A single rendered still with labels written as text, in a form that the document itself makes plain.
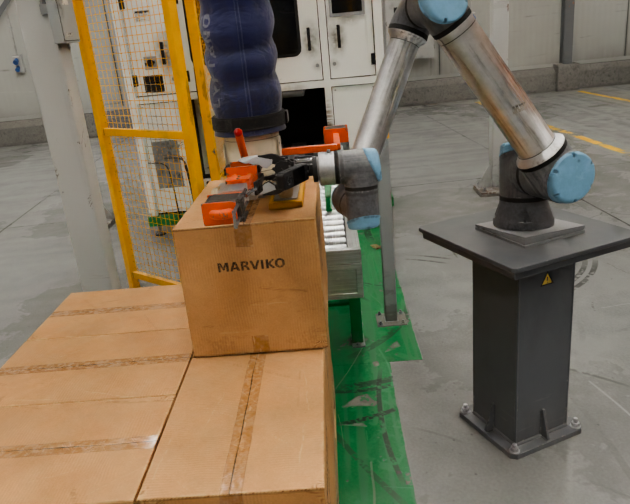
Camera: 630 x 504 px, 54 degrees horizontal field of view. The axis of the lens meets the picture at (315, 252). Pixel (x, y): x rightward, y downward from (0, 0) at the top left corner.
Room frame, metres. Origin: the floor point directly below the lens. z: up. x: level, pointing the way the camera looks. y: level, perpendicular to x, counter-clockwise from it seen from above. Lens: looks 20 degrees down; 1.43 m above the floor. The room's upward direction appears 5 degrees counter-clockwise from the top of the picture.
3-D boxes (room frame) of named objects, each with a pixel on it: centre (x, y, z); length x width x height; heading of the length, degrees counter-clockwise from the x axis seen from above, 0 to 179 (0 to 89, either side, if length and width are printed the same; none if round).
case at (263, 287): (1.94, 0.17, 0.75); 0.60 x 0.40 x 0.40; 177
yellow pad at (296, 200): (1.92, 0.06, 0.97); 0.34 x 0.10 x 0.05; 177
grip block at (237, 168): (1.68, 0.17, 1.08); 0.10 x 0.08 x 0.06; 87
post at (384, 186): (2.87, -0.35, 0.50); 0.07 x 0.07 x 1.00; 88
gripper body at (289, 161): (1.67, 0.03, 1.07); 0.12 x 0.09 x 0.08; 87
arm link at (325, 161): (1.66, -0.05, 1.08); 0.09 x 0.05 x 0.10; 177
